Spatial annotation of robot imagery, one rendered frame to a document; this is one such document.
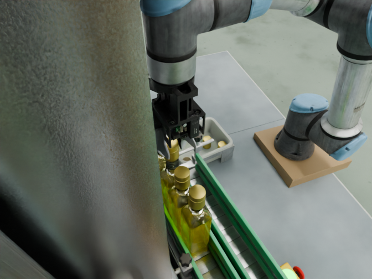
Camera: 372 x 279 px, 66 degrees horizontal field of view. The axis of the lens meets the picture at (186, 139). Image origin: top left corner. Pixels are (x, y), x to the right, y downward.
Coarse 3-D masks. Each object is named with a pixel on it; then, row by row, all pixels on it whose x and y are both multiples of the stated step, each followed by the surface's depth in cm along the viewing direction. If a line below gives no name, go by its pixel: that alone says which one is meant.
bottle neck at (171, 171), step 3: (177, 159) 65; (168, 162) 64; (171, 162) 64; (174, 162) 64; (177, 162) 65; (168, 165) 65; (171, 165) 65; (174, 165) 65; (177, 165) 66; (168, 168) 66; (171, 168) 66; (174, 168) 66; (168, 171) 67; (171, 171) 67; (171, 174) 68
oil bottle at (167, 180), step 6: (162, 168) 70; (162, 174) 69; (168, 174) 68; (162, 180) 70; (168, 180) 68; (162, 186) 73; (168, 186) 68; (162, 192) 76; (168, 204) 74; (168, 210) 78
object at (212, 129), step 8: (200, 120) 116; (208, 120) 117; (208, 128) 120; (216, 128) 115; (216, 136) 117; (224, 136) 111; (216, 144) 117; (192, 152) 114; (200, 152) 114; (208, 152) 105; (216, 152) 106
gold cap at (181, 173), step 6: (180, 168) 61; (186, 168) 61; (174, 174) 60; (180, 174) 59; (186, 174) 59; (174, 180) 62; (180, 180) 59; (186, 180) 60; (180, 186) 61; (186, 186) 61
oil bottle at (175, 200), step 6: (174, 186) 66; (168, 192) 67; (174, 192) 65; (168, 198) 69; (174, 198) 65; (180, 198) 64; (186, 198) 64; (174, 204) 65; (180, 204) 64; (174, 210) 67; (174, 216) 70; (174, 222) 73; (180, 222) 70; (180, 228) 73; (180, 234) 75
